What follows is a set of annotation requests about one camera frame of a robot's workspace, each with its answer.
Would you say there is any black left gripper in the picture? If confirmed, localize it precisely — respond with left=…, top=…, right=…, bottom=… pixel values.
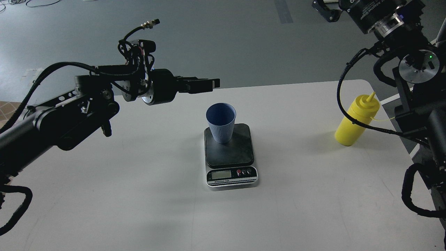
left=141, top=69, right=221, bottom=106

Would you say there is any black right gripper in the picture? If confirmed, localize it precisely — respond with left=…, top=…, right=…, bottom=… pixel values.
left=311, top=0, right=406, bottom=34

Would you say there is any blue ribbed cup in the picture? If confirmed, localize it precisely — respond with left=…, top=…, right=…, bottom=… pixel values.
left=206, top=103, right=236, bottom=144

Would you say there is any yellow squeeze bottle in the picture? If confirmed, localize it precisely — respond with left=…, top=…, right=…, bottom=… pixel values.
left=334, top=92, right=381, bottom=146

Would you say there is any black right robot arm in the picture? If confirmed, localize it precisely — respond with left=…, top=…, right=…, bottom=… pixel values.
left=312, top=0, right=445, bottom=227

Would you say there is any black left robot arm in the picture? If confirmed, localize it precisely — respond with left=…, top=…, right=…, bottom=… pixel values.
left=0, top=19, right=220, bottom=235

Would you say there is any digital kitchen scale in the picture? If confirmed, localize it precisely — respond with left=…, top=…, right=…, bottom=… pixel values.
left=204, top=123, right=259, bottom=189

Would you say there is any black floor cable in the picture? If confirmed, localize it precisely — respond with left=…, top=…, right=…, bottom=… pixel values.
left=0, top=0, right=61, bottom=13

